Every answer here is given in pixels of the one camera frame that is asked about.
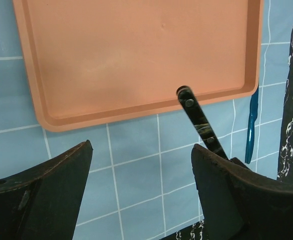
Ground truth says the silver metal fork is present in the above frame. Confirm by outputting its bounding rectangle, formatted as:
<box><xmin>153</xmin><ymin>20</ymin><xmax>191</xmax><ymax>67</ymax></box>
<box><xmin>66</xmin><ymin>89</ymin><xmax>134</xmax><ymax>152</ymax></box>
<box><xmin>176</xmin><ymin>85</ymin><xmax>228</xmax><ymax>160</ymax></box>

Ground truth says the blue patterned knife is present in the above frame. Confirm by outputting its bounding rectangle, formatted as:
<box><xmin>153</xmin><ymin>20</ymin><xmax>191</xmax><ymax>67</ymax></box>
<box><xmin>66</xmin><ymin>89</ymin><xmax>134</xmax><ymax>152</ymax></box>
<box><xmin>245</xmin><ymin>88</ymin><xmax>259</xmax><ymax>164</ymax></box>

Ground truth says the orange plastic tray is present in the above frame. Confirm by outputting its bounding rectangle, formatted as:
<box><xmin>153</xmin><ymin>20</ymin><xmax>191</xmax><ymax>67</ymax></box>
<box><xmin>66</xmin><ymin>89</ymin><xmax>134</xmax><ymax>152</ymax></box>
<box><xmin>13</xmin><ymin>0</ymin><xmax>263</xmax><ymax>132</ymax></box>

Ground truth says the blue checked tablecloth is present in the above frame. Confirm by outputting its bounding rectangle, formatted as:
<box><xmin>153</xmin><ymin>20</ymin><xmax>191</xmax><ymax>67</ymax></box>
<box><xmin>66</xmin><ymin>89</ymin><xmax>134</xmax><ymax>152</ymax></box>
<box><xmin>0</xmin><ymin>0</ymin><xmax>293</xmax><ymax>240</ymax></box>

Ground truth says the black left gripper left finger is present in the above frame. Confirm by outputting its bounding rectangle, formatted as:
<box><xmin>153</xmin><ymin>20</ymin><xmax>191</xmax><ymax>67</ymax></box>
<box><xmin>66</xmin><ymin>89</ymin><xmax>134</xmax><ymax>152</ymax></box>
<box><xmin>0</xmin><ymin>140</ymin><xmax>93</xmax><ymax>240</ymax></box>

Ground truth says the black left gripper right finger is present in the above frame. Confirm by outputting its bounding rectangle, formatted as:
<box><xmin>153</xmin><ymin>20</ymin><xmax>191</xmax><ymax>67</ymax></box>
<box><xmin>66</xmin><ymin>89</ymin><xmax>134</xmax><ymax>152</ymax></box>
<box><xmin>191</xmin><ymin>144</ymin><xmax>293</xmax><ymax>240</ymax></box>

